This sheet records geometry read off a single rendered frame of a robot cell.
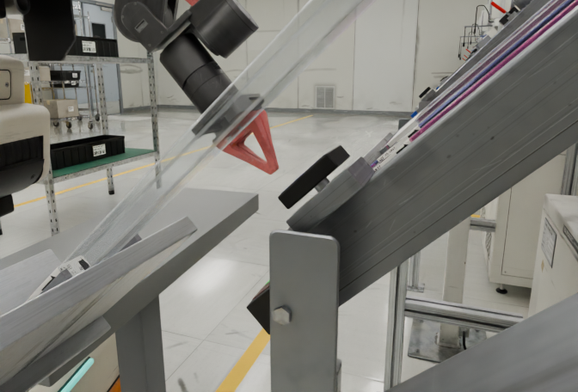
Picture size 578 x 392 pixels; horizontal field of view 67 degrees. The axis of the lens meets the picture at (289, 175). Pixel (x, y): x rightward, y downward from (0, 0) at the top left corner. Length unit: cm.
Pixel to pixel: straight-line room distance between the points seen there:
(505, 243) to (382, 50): 760
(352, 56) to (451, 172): 903
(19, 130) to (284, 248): 69
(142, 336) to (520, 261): 146
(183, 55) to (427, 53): 864
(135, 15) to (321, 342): 42
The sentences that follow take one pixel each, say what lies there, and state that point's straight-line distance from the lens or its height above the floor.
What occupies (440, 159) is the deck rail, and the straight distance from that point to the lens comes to 31.
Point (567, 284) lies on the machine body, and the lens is 84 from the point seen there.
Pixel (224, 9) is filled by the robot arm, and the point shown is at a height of 94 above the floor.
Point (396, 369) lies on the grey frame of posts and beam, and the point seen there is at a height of 13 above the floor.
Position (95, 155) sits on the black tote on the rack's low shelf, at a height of 38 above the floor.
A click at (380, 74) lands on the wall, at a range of 922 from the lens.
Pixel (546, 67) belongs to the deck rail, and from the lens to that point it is 31.
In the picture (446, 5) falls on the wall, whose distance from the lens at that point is 920.
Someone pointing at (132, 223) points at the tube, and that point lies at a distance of 18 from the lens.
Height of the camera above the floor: 86
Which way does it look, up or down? 13 degrees down
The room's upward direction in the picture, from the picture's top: straight up
